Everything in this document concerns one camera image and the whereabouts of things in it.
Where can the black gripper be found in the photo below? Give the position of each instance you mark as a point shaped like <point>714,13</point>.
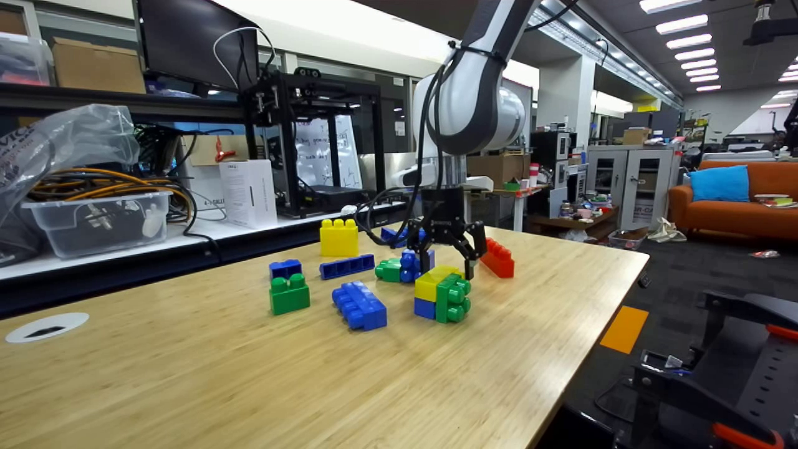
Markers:
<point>442,205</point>

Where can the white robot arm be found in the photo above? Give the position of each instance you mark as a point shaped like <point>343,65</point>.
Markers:
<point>474,100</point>

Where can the red building block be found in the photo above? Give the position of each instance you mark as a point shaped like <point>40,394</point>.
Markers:
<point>498,261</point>

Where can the small green building block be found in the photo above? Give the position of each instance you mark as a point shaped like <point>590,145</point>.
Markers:
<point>388,270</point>

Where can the large blue building block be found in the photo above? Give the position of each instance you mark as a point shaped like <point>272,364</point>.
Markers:
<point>361,307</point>

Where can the tall yellow building block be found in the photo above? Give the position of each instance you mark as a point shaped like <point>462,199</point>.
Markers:
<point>341,238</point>

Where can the small blue building block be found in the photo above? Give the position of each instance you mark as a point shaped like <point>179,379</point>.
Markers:
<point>286,268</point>

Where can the white stool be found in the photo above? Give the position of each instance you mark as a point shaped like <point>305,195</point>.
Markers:
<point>477,200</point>

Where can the small cluttered desk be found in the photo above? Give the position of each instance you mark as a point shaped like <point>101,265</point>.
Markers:
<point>520,195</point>

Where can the brown cardboard box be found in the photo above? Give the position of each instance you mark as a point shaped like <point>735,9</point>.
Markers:
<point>500,167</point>
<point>101,65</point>

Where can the white cabinet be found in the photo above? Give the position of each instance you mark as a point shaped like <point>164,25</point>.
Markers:
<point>631,187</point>

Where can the orange floor mat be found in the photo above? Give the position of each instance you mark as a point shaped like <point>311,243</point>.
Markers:
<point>625,330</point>

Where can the white cardboard box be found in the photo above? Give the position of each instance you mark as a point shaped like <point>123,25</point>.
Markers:
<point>251,190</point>

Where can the white counter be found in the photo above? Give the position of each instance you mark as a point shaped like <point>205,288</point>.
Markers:
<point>207,229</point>

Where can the yellow sign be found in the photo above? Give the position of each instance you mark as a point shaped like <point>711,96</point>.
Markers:
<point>646,106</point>

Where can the white paper bag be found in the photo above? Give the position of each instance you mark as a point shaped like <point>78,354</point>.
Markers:
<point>202,190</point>

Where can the blue cushion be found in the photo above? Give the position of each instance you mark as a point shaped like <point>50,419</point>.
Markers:
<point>719,182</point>

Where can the orange sofa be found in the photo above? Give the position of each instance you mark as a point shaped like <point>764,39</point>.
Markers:
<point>731,219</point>

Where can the ceiling light panel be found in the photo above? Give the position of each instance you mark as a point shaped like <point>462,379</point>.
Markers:
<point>689,40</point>
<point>695,54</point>
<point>681,24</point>
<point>670,5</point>

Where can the black cart with orange clamps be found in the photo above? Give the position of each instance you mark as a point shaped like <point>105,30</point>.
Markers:
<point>749,364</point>

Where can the black monitor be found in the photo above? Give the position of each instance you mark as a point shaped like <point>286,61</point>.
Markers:
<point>196,40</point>

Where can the clear plastic bin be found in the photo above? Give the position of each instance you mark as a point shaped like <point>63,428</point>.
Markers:
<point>101,226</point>
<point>65,151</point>

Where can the black metal shelf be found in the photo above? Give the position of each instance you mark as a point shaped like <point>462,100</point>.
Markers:
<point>125,100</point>

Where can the black ceiling mounted device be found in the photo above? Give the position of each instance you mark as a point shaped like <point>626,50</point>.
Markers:
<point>770,25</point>

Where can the white round table grommet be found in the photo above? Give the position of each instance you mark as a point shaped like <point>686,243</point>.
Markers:
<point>45,328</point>

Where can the clear storage box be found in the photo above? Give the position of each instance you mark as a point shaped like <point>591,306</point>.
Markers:
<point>24,58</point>

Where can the black frame 3D printer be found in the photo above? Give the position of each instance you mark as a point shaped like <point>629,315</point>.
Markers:
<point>286,140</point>

